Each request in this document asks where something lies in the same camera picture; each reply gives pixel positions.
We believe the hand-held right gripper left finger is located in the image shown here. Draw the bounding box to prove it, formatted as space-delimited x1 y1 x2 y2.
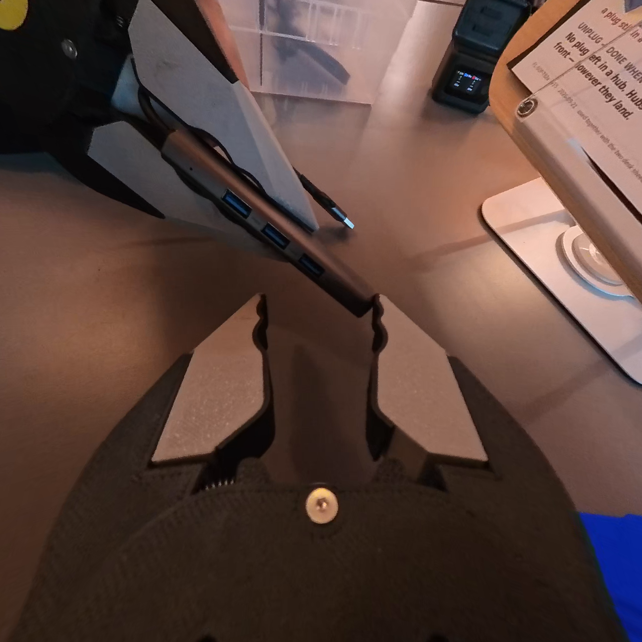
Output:
151 293 276 464

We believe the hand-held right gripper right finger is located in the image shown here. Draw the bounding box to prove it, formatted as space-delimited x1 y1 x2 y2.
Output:
366 294 490 464

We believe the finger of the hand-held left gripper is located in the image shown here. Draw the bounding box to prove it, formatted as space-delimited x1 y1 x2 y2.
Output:
127 0 320 233
87 119 283 257

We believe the clear plastic bin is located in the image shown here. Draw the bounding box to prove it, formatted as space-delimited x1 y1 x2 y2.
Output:
218 0 418 106

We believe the dark grey usb hub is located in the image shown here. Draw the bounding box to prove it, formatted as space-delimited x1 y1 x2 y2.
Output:
160 131 374 318

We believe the white clipboard stand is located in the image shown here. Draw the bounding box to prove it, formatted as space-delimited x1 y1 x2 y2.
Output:
481 90 642 384

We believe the blue plastic bin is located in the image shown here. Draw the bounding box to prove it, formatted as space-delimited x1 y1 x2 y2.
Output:
579 512 642 642

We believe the black power adapter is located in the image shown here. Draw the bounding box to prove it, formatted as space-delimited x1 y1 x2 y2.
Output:
431 0 532 115

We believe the laminated instruction sheet on stand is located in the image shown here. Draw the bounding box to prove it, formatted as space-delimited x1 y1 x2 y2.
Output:
489 0 642 302

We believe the printed instruction sheet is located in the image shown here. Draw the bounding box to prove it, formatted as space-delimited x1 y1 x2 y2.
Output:
508 0 642 224

